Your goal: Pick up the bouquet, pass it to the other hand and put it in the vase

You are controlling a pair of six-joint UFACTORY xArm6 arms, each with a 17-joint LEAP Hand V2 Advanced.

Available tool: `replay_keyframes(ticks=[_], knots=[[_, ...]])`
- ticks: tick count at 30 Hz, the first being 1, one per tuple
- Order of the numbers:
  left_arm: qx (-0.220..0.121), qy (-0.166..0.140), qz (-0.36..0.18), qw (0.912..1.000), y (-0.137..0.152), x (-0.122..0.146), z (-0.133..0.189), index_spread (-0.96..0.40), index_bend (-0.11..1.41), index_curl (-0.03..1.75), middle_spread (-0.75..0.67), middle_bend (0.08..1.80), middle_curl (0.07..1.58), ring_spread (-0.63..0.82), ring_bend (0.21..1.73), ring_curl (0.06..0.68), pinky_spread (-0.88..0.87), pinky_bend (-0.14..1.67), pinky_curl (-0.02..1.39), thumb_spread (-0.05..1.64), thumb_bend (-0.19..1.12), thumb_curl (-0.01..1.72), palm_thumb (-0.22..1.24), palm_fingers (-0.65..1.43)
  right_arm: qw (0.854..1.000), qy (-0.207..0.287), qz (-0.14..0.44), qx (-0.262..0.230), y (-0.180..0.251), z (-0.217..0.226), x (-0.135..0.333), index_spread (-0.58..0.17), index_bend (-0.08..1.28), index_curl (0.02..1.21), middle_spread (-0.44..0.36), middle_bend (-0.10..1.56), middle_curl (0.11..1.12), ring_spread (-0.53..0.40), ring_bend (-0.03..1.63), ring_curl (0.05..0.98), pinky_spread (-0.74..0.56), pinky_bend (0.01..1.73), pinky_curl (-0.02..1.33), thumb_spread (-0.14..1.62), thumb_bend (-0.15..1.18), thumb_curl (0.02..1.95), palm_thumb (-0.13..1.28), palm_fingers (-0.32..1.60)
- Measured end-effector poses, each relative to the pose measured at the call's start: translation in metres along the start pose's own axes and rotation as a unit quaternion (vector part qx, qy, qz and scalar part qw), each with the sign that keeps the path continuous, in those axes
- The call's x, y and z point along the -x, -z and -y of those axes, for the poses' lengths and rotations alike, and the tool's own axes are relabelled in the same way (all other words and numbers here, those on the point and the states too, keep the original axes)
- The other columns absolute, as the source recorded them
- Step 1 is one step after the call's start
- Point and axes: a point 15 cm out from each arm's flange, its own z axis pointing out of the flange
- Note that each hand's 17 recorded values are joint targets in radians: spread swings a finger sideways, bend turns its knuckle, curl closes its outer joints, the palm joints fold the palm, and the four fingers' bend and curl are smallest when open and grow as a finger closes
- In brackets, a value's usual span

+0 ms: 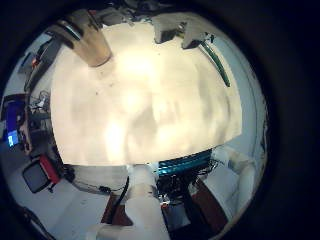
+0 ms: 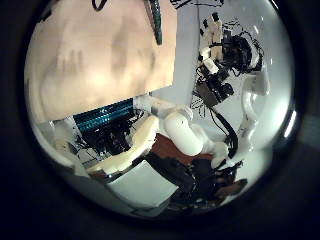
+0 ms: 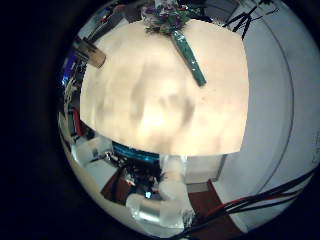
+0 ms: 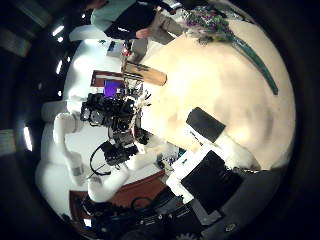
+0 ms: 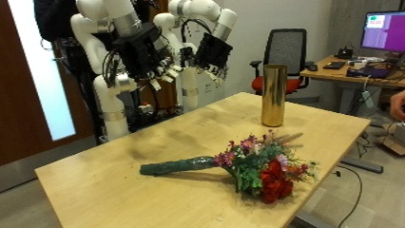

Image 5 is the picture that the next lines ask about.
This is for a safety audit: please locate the white hanging power adapter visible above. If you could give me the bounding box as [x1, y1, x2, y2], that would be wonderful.
[361, 90, 376, 108]

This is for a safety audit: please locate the flower bouquet green stem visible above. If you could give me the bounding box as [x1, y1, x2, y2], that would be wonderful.
[138, 129, 320, 204]

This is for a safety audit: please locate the black mesh red office chair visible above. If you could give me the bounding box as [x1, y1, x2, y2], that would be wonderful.
[248, 28, 317, 96]

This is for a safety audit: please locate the black hanging bag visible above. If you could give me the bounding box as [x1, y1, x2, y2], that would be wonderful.
[32, 0, 81, 43]

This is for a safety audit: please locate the cardboard box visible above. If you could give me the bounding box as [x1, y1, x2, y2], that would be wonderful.
[376, 123, 405, 156]

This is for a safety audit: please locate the dark laptop on desk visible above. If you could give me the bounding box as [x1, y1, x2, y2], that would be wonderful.
[345, 65, 402, 80]

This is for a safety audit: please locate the wooden office desk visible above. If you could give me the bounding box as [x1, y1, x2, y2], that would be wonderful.
[298, 54, 405, 115]

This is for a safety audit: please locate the black desk phone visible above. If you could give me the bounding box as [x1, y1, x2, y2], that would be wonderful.
[336, 46, 354, 60]

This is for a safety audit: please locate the black keyboard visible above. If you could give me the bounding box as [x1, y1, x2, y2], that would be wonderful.
[321, 61, 346, 70]

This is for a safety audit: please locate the red emergency stop button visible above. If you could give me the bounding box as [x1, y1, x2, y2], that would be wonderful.
[138, 102, 154, 114]

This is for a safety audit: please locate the brown door glass panel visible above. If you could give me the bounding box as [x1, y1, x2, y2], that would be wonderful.
[0, 0, 96, 167]

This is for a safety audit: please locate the black floor cable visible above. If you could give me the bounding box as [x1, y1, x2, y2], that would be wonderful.
[333, 164, 365, 228]

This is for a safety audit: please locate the computer monitor purple screen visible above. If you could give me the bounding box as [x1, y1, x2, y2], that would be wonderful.
[360, 10, 405, 53]

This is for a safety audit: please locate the grey table foot bar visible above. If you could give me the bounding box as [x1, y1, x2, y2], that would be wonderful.
[340, 156, 385, 175]

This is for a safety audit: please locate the tall gold cylinder vase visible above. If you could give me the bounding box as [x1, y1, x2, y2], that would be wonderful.
[261, 64, 289, 128]

